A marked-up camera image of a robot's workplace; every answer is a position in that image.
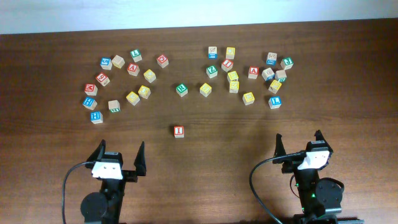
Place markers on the blue-sided picture block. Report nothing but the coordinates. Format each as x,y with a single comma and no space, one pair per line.
212,52

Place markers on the yellow umbrella block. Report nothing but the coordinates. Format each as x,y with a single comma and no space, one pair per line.
248,98

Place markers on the yellow o block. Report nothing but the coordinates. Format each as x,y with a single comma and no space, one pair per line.
144,92
205,89

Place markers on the green J block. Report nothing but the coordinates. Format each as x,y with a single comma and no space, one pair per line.
287,63

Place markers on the green R block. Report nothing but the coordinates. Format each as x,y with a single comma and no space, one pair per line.
181,89

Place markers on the blue H block lower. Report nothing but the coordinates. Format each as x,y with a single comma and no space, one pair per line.
96,117

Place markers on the yellow G block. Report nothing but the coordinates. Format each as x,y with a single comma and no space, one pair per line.
133,98

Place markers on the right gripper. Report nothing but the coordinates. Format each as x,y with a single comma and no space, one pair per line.
290,166

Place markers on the red M block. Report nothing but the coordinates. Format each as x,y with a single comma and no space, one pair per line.
91,89

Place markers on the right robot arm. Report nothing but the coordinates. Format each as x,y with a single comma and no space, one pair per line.
320,198

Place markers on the green Z block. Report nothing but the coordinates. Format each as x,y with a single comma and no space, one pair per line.
211,71

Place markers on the yellow block middle lower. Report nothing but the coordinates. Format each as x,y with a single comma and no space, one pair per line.
234,86

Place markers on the blue X block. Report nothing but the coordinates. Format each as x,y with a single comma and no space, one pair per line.
271,58

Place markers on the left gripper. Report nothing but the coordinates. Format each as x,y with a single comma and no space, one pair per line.
130,177

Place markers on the green-sided wooden block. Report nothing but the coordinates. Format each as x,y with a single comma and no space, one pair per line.
114,106

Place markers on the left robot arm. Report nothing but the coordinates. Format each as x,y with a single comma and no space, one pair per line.
104,206

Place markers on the yellow block top row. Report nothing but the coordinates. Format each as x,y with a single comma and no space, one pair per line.
230,53

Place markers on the blue-sided wooden block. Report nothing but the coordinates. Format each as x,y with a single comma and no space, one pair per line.
268,74

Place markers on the yellow block middle upper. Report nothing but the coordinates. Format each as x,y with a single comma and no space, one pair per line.
232,76

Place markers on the red a block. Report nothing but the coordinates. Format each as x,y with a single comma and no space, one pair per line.
133,69
253,72

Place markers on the red i block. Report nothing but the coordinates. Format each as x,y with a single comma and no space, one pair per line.
227,65
179,131

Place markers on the yellow C block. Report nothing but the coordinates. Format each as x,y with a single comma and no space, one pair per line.
149,75

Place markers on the blue h block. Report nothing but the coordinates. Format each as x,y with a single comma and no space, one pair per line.
89,103
96,117

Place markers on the blue L block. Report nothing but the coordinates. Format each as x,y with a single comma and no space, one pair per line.
275,102

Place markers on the blue H block upper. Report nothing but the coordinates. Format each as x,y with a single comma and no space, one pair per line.
89,103

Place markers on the wooden yellow-sided K block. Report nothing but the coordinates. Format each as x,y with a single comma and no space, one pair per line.
118,61

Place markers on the yellow O block left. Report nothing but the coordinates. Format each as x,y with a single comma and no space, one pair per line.
144,92

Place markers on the red C block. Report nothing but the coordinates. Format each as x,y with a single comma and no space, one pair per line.
162,61

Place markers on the red 6 block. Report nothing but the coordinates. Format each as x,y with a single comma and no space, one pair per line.
102,79

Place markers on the green L block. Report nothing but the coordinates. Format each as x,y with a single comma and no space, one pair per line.
136,55

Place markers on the blue 5 block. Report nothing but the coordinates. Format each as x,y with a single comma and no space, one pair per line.
106,63

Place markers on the yellow block right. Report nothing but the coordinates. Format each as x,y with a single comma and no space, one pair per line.
275,86

